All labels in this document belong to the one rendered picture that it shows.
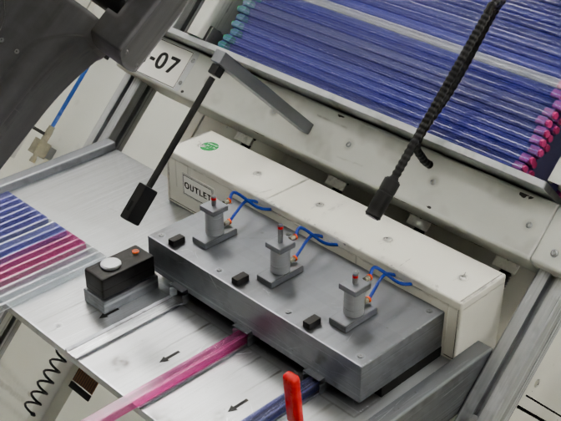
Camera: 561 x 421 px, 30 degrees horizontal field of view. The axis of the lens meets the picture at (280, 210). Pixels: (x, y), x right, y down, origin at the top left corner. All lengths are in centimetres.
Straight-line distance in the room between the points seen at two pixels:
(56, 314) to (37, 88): 63
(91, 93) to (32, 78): 327
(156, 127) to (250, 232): 239
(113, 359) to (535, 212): 48
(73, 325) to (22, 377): 244
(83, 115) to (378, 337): 288
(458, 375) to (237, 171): 40
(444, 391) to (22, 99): 63
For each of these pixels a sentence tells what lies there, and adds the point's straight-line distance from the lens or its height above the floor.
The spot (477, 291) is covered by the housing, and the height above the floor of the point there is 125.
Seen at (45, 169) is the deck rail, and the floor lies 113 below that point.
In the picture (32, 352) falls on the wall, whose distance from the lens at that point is 366.
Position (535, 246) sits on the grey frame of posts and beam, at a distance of 116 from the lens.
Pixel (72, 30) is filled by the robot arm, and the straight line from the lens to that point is 63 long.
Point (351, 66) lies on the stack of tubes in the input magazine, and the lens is 131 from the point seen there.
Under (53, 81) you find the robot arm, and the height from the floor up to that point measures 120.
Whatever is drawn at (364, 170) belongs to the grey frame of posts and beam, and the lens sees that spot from 128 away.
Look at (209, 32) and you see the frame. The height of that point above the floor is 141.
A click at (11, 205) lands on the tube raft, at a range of 144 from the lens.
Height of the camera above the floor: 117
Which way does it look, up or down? 3 degrees up
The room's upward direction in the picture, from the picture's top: 30 degrees clockwise
